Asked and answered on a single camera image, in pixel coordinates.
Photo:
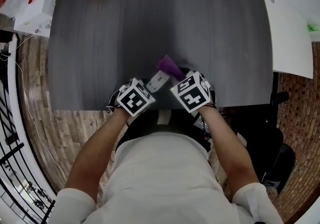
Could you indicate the person's right forearm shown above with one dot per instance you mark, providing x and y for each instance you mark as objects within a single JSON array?
[{"x": 230, "y": 150}]

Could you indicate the white remote control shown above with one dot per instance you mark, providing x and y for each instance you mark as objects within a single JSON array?
[{"x": 158, "y": 81}]

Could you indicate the black office chair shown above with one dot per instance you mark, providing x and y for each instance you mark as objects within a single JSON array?
[{"x": 265, "y": 143}]

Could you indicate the black metal railing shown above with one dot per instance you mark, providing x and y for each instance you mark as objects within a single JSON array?
[{"x": 17, "y": 158}]

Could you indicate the purple cloth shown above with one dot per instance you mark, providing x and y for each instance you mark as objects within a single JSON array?
[{"x": 169, "y": 67}]

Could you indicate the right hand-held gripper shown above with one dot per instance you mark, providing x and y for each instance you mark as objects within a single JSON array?
[{"x": 193, "y": 93}]

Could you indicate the white cardboard box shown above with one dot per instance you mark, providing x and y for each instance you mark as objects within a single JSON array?
[{"x": 37, "y": 6}]

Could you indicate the person's white shirt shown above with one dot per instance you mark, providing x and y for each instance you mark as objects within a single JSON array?
[{"x": 170, "y": 180}]

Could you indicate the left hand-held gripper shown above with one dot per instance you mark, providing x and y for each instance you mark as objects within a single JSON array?
[{"x": 135, "y": 98}]

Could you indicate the person's left forearm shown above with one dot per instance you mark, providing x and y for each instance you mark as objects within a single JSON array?
[{"x": 97, "y": 148}]

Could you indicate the white side table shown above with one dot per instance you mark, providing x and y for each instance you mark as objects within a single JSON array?
[{"x": 290, "y": 36}]

